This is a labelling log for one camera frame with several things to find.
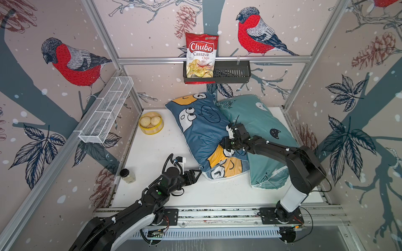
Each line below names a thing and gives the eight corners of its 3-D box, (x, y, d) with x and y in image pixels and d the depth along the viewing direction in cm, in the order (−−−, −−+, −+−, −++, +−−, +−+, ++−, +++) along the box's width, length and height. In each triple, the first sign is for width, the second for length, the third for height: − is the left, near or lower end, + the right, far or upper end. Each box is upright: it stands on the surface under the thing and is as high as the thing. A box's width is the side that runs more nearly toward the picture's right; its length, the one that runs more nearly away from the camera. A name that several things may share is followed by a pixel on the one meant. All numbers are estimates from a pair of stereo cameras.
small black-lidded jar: (125, 183, 86) (117, 177, 78) (128, 175, 89) (121, 168, 81) (134, 183, 86) (127, 177, 78) (136, 175, 89) (129, 168, 81)
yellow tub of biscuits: (138, 134, 108) (135, 129, 103) (144, 116, 119) (142, 111, 114) (161, 134, 108) (159, 129, 103) (165, 116, 119) (164, 111, 114)
